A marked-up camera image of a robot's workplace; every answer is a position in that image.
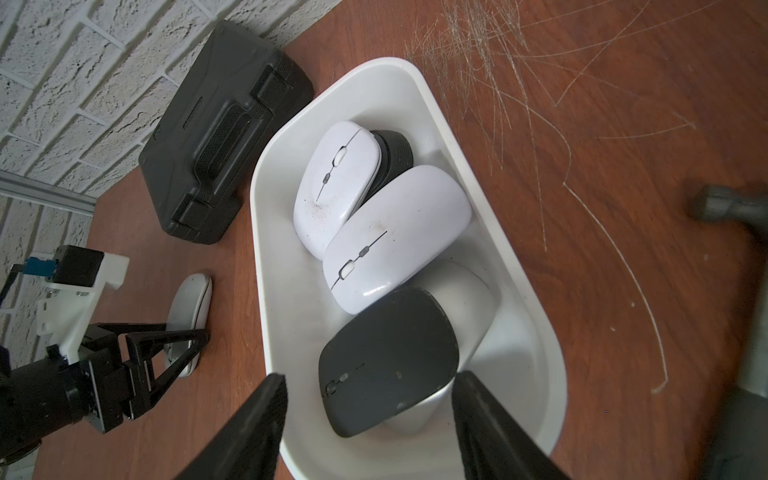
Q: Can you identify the white plastic storage box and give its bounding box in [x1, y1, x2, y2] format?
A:
[250, 57, 567, 479]

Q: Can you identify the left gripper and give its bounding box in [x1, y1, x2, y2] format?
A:
[1, 323, 210, 462]

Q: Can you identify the white mouse small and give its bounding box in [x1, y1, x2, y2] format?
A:
[293, 121, 381, 260]

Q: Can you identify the aluminium corner post left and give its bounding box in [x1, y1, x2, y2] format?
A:
[1, 171, 96, 216]

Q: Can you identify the small dark table object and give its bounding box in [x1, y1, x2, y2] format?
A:
[688, 183, 768, 480]

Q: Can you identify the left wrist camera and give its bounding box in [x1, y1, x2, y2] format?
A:
[1, 245, 130, 365]

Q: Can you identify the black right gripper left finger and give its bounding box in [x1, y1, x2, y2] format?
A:
[177, 373, 288, 479]

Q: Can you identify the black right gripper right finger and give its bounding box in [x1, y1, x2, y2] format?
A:
[451, 371, 567, 479]

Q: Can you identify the silver mouse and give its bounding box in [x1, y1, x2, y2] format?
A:
[164, 273, 213, 378]
[385, 260, 499, 435]

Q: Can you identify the black rounded wireless mouse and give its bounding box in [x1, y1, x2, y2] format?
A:
[363, 130, 414, 203]

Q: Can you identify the black plastic tool case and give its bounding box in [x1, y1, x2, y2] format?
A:
[139, 21, 314, 245]

